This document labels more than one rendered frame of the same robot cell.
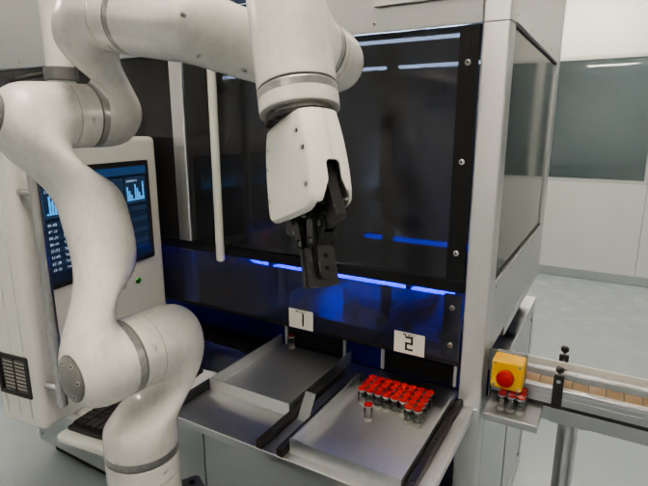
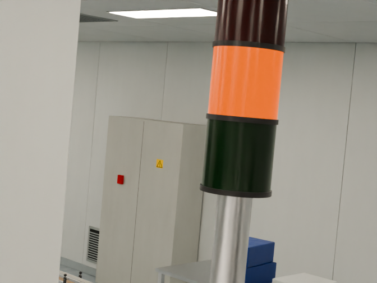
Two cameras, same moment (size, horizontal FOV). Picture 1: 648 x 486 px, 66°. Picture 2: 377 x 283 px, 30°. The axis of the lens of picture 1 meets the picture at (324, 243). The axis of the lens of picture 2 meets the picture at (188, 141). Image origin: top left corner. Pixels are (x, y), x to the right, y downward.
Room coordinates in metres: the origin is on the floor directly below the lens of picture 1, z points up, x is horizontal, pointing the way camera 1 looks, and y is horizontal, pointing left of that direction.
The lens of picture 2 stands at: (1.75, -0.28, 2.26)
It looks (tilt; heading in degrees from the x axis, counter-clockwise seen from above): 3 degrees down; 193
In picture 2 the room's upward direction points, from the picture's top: 5 degrees clockwise
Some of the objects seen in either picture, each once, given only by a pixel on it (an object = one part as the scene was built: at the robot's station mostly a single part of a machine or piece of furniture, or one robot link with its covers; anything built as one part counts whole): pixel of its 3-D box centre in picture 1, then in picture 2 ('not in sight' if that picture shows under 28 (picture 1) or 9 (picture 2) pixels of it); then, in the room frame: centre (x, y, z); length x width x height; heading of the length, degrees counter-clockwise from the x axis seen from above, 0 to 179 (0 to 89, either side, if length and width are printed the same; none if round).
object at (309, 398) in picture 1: (295, 417); not in sight; (1.06, 0.07, 0.91); 0.14 x 0.03 x 0.06; 150
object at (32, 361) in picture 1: (82, 261); not in sight; (1.42, 0.71, 1.19); 0.50 x 0.19 x 0.78; 157
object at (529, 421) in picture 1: (514, 409); not in sight; (1.15, -0.49, 0.87); 0.14 x 0.13 x 0.02; 150
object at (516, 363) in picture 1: (508, 370); not in sight; (1.13, -0.46, 0.99); 0.08 x 0.07 x 0.07; 150
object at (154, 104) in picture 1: (124, 148); not in sight; (1.77, 0.70, 1.50); 0.49 x 0.01 x 0.59; 60
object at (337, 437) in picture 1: (375, 423); not in sight; (1.05, -0.12, 0.90); 0.34 x 0.26 x 0.04; 150
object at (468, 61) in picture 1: (458, 205); not in sight; (1.17, -0.32, 1.40); 0.04 x 0.01 x 0.80; 60
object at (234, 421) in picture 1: (323, 405); not in sight; (1.17, 0.00, 0.87); 0.70 x 0.48 x 0.02; 60
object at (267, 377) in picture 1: (284, 369); not in sight; (1.32, 0.11, 0.90); 0.34 x 0.26 x 0.04; 150
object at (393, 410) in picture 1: (390, 403); not in sight; (1.12, -0.17, 0.90); 0.18 x 0.02 x 0.05; 60
